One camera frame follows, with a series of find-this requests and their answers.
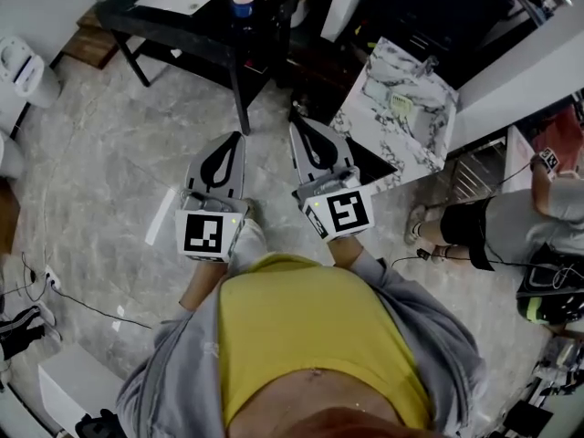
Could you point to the marble-pattern counter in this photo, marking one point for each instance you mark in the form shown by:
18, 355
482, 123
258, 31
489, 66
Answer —
410, 130

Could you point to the wooden step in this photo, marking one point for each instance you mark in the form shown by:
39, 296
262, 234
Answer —
91, 44

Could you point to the person's yellow top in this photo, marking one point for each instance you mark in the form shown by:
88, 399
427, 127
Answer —
310, 326

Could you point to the person's right forearm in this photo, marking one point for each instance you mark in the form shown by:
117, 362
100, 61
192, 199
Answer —
344, 253

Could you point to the white trash bin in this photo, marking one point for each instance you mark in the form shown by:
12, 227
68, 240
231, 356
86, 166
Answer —
27, 71

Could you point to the white power strip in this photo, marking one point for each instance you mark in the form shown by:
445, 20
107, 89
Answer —
53, 277

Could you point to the yellow-green soap tray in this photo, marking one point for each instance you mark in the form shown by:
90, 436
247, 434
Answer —
401, 103

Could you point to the black vanity table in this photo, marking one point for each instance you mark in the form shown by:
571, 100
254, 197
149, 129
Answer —
205, 39

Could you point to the black cabinet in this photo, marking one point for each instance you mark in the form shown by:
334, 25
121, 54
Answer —
447, 16

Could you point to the white box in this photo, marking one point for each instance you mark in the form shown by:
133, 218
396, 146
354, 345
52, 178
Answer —
77, 381

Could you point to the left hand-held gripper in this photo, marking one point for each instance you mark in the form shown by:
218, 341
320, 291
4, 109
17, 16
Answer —
203, 237

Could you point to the person's left forearm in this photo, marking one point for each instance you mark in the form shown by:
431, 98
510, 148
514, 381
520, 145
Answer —
201, 285

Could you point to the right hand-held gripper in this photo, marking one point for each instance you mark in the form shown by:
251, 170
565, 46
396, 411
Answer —
347, 217

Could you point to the person's shoe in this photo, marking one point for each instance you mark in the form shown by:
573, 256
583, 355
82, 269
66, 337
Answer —
253, 208

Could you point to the brown wooden cabinet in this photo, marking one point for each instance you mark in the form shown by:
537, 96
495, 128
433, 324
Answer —
8, 217

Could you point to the person's white trouser leg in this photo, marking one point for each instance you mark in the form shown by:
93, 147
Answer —
248, 244

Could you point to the person's grey jacket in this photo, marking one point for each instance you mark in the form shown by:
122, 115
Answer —
173, 381

